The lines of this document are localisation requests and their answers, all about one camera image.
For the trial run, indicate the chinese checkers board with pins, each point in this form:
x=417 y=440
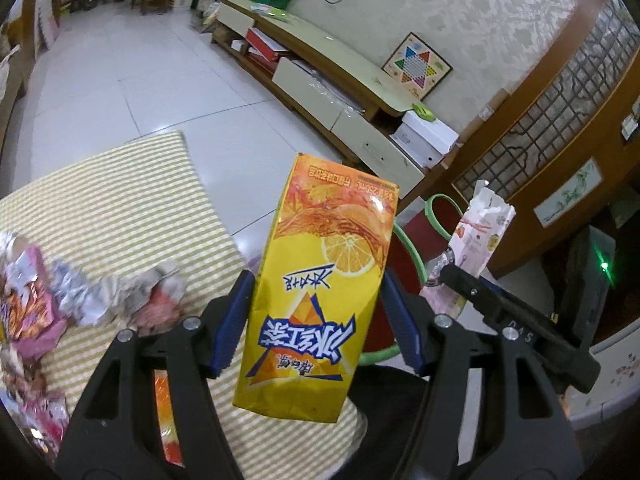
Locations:
x=416 y=66

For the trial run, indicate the small red green-rimmed bin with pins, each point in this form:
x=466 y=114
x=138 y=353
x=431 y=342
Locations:
x=442 y=214

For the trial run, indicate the crumpled white paper ball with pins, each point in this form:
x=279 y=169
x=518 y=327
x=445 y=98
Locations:
x=82 y=301

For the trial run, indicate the red folder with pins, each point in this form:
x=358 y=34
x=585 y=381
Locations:
x=267 y=47

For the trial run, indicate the wooden TV cabinet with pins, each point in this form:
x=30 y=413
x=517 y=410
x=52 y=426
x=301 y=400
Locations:
x=352 y=103

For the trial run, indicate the pink newspaper ball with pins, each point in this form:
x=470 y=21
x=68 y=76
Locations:
x=150 y=302

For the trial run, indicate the small green box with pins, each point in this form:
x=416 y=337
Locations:
x=423 y=112

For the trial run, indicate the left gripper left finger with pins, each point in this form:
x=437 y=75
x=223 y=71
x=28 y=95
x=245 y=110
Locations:
x=147 y=412

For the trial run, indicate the orange chip bag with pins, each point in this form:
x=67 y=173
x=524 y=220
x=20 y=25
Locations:
x=165 y=416

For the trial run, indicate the yellow iced tea carton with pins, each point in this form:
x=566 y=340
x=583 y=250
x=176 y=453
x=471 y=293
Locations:
x=316 y=291

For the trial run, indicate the purple swirl snack bag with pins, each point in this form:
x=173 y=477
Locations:
x=29 y=310

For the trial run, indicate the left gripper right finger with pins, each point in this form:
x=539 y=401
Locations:
x=522 y=431

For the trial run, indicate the large red green-rimmed bin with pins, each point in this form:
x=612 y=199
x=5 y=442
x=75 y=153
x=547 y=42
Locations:
x=407 y=266

